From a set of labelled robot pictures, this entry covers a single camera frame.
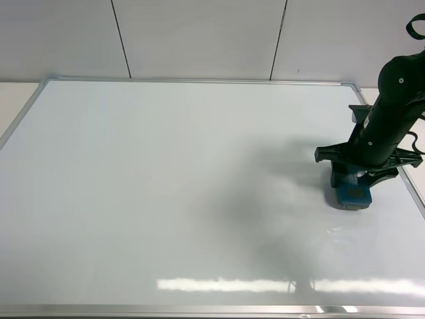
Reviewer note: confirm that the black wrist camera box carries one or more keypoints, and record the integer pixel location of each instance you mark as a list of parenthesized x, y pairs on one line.
[(359, 112)]

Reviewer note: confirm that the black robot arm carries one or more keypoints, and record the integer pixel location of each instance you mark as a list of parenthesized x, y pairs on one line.
[(400, 102)]

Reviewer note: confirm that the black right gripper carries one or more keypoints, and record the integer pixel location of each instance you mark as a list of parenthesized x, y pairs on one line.
[(373, 161)]

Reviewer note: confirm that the blue board eraser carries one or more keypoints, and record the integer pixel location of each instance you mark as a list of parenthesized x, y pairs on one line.
[(349, 196)]

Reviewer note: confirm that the white aluminium-framed whiteboard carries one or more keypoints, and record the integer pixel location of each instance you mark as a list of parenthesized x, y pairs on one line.
[(170, 199)]

